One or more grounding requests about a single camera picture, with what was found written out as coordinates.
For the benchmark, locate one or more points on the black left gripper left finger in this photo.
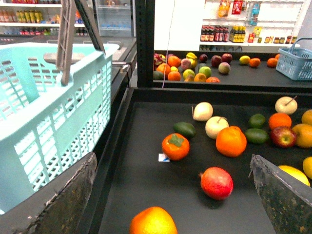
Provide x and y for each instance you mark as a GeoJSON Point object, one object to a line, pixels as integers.
{"type": "Point", "coordinates": [58, 207]}

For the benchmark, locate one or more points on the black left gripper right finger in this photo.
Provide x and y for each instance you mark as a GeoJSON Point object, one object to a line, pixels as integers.
{"type": "Point", "coordinates": [286, 200]}

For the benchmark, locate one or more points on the yellow lemon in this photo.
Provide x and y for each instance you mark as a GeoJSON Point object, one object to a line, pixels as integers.
{"type": "Point", "coordinates": [296, 173]}

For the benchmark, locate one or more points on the yellow fruit at edge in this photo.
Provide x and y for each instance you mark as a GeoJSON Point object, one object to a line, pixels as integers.
{"type": "Point", "coordinates": [307, 167]}

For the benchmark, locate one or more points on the red apple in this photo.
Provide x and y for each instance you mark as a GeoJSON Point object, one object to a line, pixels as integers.
{"type": "Point", "coordinates": [283, 137]}

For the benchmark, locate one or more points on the yellow orange mango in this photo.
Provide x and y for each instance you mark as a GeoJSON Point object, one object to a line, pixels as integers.
{"type": "Point", "coordinates": [303, 135]}

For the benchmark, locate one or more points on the green lime lower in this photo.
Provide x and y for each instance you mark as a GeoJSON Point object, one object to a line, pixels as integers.
{"type": "Point", "coordinates": [256, 136]}

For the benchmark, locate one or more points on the green lime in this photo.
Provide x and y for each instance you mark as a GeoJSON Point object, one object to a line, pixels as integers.
{"type": "Point", "coordinates": [256, 121]}
{"type": "Point", "coordinates": [256, 136]}

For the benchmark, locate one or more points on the red pomegranate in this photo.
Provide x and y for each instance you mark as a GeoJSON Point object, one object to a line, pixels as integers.
{"type": "Point", "coordinates": [216, 183]}

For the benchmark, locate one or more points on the light teal plastic basket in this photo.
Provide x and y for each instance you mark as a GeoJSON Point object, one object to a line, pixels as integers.
{"type": "Point", "coordinates": [46, 127]}

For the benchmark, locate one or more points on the round orange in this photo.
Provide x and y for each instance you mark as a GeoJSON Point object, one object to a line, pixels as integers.
{"type": "Point", "coordinates": [279, 119]}

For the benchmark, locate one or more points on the orange tangerine with bump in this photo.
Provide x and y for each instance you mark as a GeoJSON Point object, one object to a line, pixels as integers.
{"type": "Point", "coordinates": [231, 141]}

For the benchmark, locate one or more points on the golden yellow pear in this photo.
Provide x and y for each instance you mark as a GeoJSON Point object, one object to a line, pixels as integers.
{"type": "Point", "coordinates": [307, 117]}

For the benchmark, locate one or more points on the green lime upper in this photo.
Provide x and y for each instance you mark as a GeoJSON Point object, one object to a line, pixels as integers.
{"type": "Point", "coordinates": [256, 121]}

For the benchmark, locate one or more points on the white pear with stem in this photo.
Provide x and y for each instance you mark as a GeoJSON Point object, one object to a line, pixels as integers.
{"type": "Point", "coordinates": [287, 105]}

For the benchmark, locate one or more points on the large orange front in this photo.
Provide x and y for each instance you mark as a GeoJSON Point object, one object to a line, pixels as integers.
{"type": "Point", "coordinates": [153, 220]}

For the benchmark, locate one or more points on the white pear middle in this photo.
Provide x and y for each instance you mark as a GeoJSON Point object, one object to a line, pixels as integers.
{"type": "Point", "coordinates": [214, 125]}

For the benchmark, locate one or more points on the small white blue label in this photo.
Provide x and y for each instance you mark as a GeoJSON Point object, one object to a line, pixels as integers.
{"type": "Point", "coordinates": [163, 158]}

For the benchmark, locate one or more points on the white pear left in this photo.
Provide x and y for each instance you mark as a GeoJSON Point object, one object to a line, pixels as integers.
{"type": "Point", "coordinates": [202, 111]}

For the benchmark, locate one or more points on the orange persimmon with green calyx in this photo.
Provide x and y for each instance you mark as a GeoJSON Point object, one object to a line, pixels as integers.
{"type": "Point", "coordinates": [175, 146]}

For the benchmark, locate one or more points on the dark green avocado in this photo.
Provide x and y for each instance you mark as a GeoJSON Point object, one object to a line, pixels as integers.
{"type": "Point", "coordinates": [184, 128]}

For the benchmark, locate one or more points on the blue plastic basket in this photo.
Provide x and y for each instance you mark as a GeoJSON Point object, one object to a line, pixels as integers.
{"type": "Point", "coordinates": [295, 63]}

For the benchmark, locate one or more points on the grey basket handle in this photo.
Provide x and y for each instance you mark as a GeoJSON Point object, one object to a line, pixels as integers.
{"type": "Point", "coordinates": [65, 37]}

